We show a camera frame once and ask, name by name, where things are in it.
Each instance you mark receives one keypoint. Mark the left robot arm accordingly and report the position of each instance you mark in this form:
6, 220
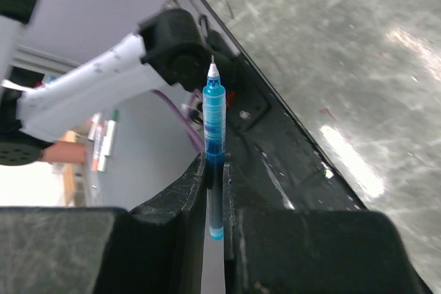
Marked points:
166, 49

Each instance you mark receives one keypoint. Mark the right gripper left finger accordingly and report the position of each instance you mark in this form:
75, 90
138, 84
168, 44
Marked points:
155, 248

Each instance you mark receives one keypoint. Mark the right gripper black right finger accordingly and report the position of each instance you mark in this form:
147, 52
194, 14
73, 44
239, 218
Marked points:
269, 249

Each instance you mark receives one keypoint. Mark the whiteboard markers on desk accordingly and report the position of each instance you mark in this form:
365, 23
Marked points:
102, 135

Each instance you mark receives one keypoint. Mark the blue pen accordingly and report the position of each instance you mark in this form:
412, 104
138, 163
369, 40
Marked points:
214, 119

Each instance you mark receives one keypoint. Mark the black base bar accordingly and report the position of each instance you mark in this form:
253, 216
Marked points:
269, 146

